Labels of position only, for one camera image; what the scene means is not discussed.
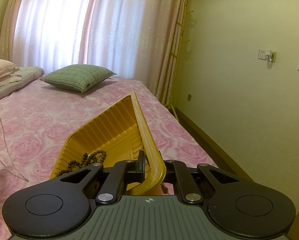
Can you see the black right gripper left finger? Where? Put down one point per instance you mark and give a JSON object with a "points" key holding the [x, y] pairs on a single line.
{"points": [[57, 207]]}

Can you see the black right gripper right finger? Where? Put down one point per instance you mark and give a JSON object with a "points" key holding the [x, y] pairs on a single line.
{"points": [[236, 206]]}

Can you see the yellow plastic tray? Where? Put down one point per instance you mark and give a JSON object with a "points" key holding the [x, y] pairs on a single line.
{"points": [[122, 132]]}

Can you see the beige pillow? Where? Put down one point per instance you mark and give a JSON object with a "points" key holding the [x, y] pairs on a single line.
{"points": [[7, 69]]}

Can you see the pink rose bedspread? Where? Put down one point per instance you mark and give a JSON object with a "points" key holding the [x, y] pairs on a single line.
{"points": [[36, 120]]}

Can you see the striped folded quilt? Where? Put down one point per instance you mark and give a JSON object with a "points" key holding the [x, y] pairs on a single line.
{"points": [[24, 76]]}

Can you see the green checked cushion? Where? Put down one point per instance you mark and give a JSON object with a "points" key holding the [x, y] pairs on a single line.
{"points": [[77, 77]]}

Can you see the sheer pink curtain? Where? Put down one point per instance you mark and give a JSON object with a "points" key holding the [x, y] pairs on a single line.
{"points": [[129, 37]]}

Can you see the wooden coat rack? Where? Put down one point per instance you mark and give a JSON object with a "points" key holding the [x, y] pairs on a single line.
{"points": [[174, 57]]}

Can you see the beige side curtain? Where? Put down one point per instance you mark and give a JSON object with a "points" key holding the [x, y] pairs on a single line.
{"points": [[169, 50]]}

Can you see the white wall socket with plug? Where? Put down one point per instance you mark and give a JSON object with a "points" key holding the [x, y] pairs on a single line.
{"points": [[267, 54]]}

